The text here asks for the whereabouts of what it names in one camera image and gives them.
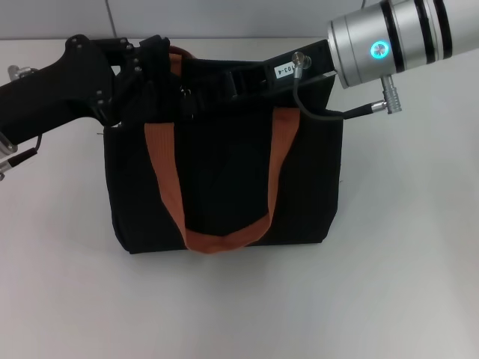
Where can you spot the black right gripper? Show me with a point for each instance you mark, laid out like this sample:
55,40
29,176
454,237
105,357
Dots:
310,67

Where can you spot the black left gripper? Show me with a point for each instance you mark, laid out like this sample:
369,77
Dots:
56,93

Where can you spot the silver zipper pull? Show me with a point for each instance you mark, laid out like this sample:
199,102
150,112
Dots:
187,102

